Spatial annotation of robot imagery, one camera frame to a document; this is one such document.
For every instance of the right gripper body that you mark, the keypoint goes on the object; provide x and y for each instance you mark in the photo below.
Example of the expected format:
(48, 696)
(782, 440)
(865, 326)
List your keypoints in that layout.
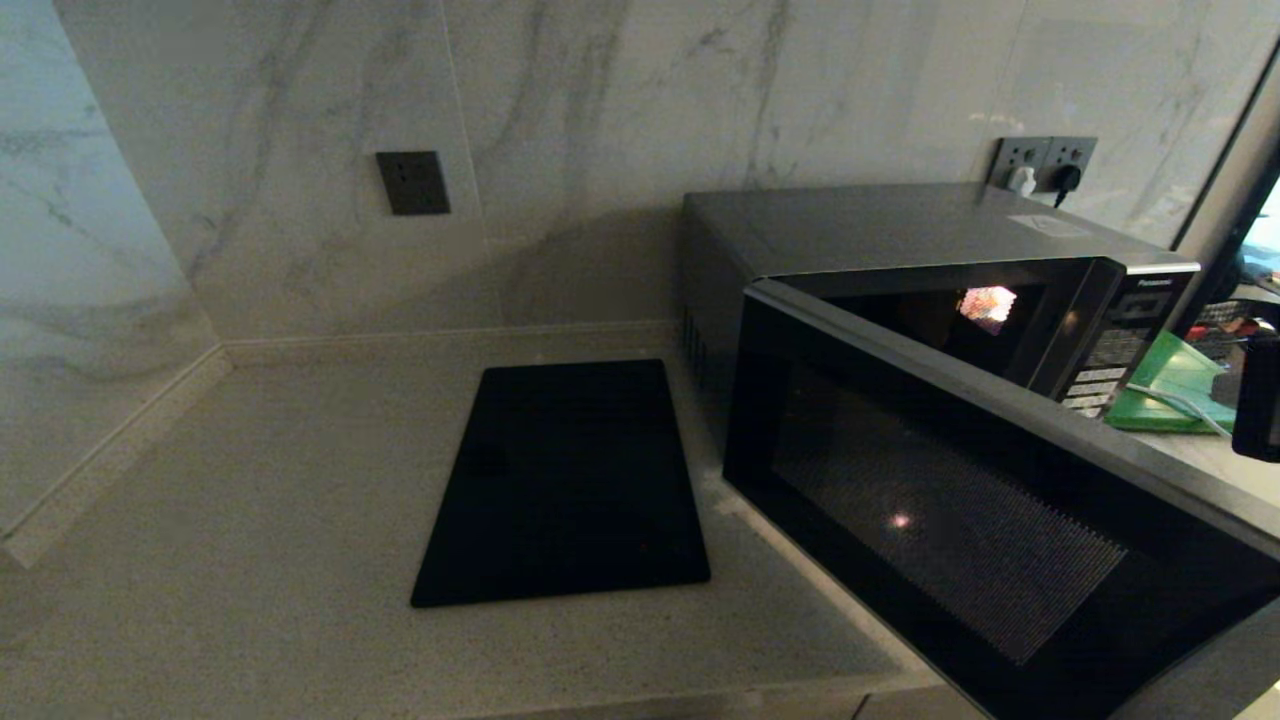
(1258, 400)

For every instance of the silver black microwave oven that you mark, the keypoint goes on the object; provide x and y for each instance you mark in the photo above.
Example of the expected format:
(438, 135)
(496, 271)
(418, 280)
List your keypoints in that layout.
(950, 520)

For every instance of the green cutting board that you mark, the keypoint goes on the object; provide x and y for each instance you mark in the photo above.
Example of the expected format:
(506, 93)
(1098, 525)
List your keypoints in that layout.
(1170, 365)

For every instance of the black power plug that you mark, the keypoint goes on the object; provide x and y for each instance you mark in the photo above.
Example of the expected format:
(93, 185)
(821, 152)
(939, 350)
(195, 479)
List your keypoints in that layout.
(1066, 178)

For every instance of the white power plug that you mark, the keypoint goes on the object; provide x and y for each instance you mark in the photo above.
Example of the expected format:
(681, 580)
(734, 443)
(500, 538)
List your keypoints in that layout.
(1020, 182)

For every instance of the black induction cooktop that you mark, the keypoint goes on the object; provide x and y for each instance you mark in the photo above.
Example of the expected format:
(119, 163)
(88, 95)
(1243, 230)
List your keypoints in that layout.
(565, 480)

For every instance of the black window frame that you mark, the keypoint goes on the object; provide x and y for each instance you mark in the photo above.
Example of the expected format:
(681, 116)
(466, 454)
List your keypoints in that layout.
(1222, 265)

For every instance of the light grey wall socket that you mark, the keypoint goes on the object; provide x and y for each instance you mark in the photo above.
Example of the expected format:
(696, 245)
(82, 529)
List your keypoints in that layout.
(1010, 152)
(1078, 152)

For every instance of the dark grey wall socket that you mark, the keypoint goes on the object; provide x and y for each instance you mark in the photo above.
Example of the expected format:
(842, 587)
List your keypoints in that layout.
(413, 183)

